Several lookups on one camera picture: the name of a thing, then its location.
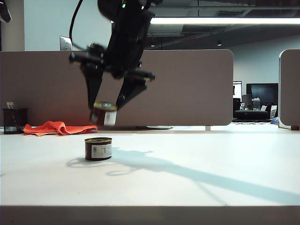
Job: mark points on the black mesh pen holder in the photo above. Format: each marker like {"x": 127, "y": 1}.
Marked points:
{"x": 14, "y": 121}

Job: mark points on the narrow grey desk divider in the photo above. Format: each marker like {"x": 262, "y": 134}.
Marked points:
{"x": 290, "y": 89}

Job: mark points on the brown divider bracket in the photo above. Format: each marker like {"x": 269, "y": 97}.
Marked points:
{"x": 294, "y": 127}

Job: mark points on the tomato can with white lettering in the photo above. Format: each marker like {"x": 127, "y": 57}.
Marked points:
{"x": 104, "y": 114}

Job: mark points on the blue bag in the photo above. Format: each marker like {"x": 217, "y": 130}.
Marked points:
{"x": 274, "y": 121}

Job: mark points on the tomato can with barcode label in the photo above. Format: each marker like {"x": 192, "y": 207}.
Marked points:
{"x": 98, "y": 150}

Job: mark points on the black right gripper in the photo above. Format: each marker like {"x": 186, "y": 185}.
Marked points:
{"x": 126, "y": 47}

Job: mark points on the wide grey desk divider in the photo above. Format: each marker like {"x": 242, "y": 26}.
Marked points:
{"x": 187, "y": 89}

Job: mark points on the metal wall switch plate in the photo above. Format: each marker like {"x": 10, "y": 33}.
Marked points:
{"x": 65, "y": 43}

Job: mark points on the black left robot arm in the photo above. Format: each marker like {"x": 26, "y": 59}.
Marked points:
{"x": 4, "y": 11}

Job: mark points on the orange cloth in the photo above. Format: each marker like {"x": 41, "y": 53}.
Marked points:
{"x": 56, "y": 129}

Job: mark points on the silver monitor base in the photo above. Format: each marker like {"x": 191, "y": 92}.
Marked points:
{"x": 159, "y": 127}

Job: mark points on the computer monitor with white screen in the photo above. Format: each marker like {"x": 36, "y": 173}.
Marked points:
{"x": 237, "y": 90}

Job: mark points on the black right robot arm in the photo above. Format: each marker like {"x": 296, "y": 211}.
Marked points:
{"x": 122, "y": 8}

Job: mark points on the black round sofa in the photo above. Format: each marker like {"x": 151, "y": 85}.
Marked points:
{"x": 250, "y": 114}

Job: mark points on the white card in pen holder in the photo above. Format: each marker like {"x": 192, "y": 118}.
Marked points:
{"x": 9, "y": 105}

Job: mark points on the large black screen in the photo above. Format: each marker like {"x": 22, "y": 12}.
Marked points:
{"x": 262, "y": 92}

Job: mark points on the long ceiling light strip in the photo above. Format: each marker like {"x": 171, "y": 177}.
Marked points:
{"x": 222, "y": 20}

